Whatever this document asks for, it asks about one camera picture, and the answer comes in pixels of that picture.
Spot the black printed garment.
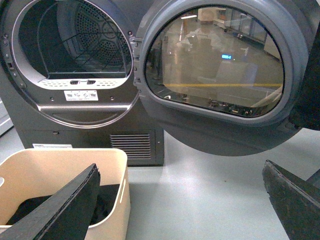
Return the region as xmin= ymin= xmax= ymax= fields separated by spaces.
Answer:
xmin=5 ymin=184 xmax=120 ymax=226

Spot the white ribbed appliance panel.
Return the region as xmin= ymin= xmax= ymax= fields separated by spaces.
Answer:
xmin=0 ymin=99 xmax=14 ymax=137

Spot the beige plastic laundry hamper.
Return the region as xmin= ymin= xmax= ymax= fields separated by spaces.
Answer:
xmin=0 ymin=148 xmax=131 ymax=240

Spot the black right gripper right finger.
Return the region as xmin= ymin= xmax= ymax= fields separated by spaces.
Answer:
xmin=262 ymin=160 xmax=320 ymax=240

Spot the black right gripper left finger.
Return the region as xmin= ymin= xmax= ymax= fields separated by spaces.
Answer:
xmin=0 ymin=163 xmax=101 ymax=240

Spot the dark grey tumble dryer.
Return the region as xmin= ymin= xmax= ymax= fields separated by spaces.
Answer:
xmin=0 ymin=0 xmax=164 ymax=166

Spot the grey round dryer door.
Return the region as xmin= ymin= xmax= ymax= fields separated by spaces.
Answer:
xmin=133 ymin=0 xmax=320 ymax=156

